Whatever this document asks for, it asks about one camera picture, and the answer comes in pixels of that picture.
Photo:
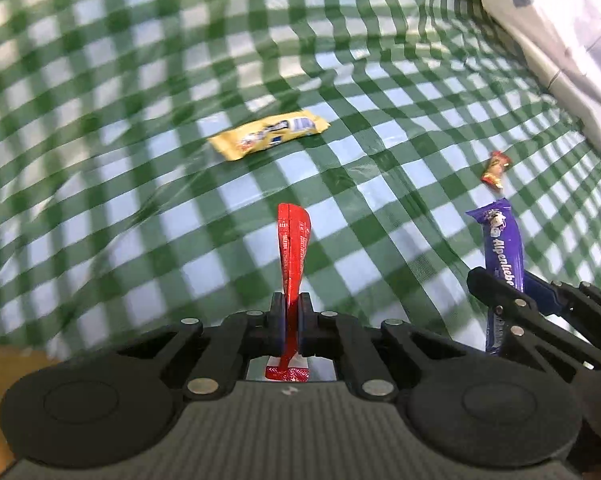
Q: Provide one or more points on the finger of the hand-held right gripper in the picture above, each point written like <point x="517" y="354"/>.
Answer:
<point x="510" y="305"/>
<point x="543" y="295"/>

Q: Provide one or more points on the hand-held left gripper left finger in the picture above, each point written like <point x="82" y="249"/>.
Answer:
<point x="279" y="322"/>

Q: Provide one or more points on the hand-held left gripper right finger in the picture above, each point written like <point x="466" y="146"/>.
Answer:
<point x="304" y="325"/>

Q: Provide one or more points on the purple candy stick packet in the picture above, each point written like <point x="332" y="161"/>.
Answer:
<point x="503" y="245"/>

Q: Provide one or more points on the red snack packet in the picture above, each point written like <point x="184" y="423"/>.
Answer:
<point x="293" y="240"/>

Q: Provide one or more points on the small orange wrapped candy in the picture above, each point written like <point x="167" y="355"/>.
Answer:
<point x="495" y="170"/>

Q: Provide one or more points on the green white checked cloth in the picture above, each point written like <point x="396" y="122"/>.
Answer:
<point x="130" y="210"/>

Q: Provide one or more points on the yellow snack bar packet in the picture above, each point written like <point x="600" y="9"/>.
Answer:
<point x="265" y="135"/>

